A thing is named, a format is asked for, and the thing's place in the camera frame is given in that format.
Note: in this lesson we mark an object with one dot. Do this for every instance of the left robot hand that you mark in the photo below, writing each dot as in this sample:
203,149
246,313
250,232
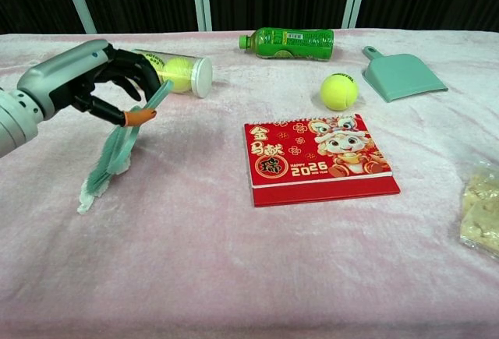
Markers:
58,78

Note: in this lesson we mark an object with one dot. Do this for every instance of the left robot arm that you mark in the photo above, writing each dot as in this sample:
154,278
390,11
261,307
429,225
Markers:
13,124

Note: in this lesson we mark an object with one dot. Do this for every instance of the loose yellow tennis ball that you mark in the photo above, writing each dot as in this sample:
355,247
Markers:
339,91

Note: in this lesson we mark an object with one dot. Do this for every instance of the red 2026 desk calendar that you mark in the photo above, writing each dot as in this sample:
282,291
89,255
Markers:
312,159

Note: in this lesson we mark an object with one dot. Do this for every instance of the yellow tennis ball in tube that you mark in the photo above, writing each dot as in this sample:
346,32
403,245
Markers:
158,67
181,72

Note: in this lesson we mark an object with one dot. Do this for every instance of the green plastic dustpan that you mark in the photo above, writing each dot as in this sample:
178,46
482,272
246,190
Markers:
401,76

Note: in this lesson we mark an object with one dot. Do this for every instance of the clear tennis ball tube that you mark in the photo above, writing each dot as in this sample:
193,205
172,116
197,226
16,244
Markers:
202,78

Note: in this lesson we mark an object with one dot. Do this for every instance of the green tea bottle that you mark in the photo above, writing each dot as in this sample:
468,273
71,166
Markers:
296,44

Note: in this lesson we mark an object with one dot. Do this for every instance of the pink plush table cloth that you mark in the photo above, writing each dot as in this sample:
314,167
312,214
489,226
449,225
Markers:
195,257

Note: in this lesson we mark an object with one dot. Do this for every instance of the clear bag of snacks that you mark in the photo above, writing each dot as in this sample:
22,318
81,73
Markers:
481,206

